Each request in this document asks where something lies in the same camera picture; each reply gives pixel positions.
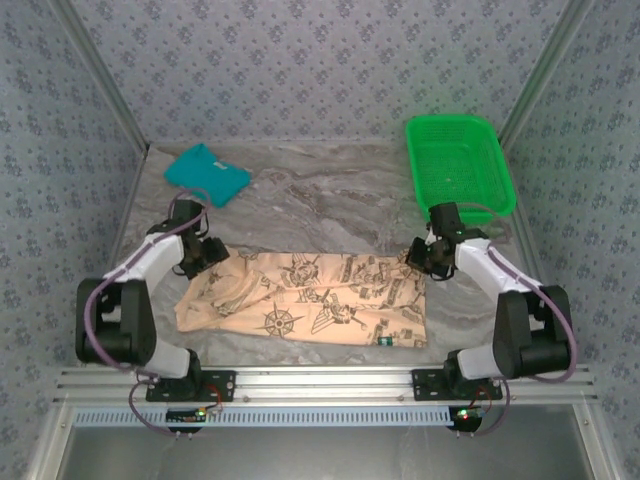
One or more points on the peach printed t-shirt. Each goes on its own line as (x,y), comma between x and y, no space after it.
(310,300)

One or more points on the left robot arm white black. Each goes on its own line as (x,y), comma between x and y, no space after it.
(160,265)

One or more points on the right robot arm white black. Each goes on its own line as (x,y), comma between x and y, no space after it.
(480,267)

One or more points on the folded teal t-shirt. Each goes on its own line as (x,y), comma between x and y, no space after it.
(205,170)

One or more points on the green plastic basket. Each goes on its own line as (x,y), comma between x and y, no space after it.
(460,165)

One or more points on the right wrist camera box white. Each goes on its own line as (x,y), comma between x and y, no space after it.
(429,235)

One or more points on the aluminium frame post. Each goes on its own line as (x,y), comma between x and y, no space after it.
(541,75)
(105,75)

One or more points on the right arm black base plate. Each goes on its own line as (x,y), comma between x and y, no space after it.
(425,385)

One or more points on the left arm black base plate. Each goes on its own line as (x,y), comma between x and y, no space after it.
(222,385)

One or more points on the aluminium mounting rail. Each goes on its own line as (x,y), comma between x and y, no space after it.
(320,385)

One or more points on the aluminium perforated rail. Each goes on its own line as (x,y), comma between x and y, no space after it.
(300,416)

